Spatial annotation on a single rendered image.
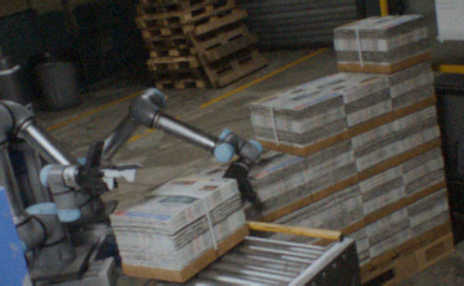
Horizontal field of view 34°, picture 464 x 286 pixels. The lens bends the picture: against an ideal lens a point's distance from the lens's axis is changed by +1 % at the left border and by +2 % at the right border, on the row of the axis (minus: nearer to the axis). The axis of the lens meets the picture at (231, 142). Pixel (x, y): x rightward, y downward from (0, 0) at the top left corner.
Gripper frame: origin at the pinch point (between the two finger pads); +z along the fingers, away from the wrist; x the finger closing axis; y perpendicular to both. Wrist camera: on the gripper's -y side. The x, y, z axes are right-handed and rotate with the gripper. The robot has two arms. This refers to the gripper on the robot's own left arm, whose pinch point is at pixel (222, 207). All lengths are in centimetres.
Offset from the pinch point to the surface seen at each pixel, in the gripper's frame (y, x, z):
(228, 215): 1.2, 33.8, 21.1
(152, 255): 15, 29, 48
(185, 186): 19.1, 26.8, 17.7
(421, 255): -107, -47, -75
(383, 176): -62, -20, -81
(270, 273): -19, 49, 38
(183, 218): 15, 44, 38
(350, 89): -21, 5, -91
